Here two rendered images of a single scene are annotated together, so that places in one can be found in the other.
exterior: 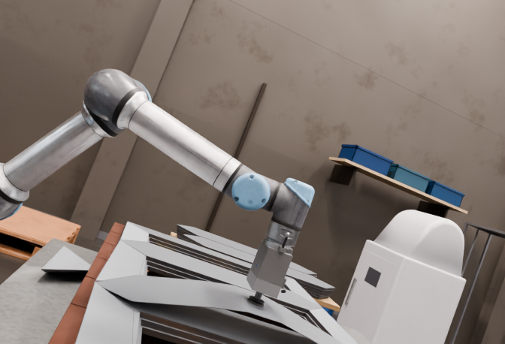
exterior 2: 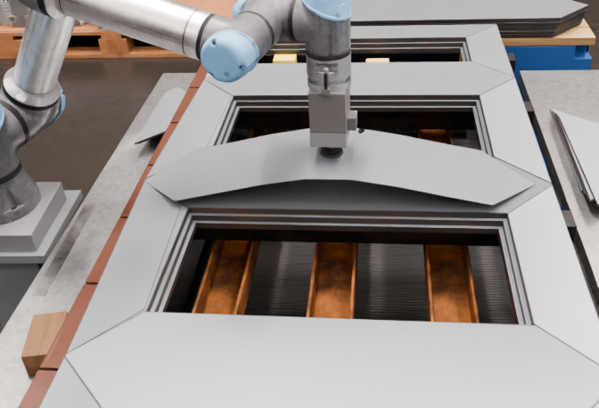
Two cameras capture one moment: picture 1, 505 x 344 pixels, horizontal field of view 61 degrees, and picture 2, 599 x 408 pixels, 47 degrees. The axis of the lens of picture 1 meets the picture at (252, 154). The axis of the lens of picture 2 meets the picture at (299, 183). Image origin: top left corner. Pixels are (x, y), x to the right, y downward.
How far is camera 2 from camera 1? 0.59 m
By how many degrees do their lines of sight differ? 41
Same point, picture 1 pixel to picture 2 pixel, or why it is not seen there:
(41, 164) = (40, 63)
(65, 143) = (45, 34)
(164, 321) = (217, 209)
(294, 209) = (321, 35)
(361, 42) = not seen: outside the picture
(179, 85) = not seen: outside the picture
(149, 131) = (86, 17)
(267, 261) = (313, 110)
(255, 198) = (229, 69)
